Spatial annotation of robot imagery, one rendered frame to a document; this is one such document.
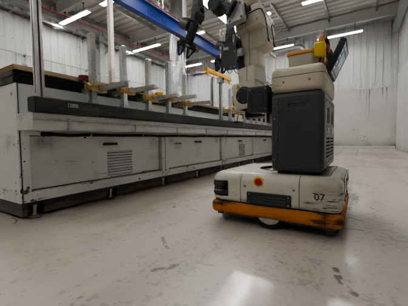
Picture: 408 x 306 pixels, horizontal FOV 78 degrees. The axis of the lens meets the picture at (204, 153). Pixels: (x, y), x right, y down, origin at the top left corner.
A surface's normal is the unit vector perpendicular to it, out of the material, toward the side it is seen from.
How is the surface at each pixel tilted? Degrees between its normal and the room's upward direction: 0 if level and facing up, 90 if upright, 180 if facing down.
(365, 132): 90
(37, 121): 90
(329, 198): 90
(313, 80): 90
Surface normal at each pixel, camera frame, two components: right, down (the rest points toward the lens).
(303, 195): -0.53, 0.05
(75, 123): 0.85, 0.02
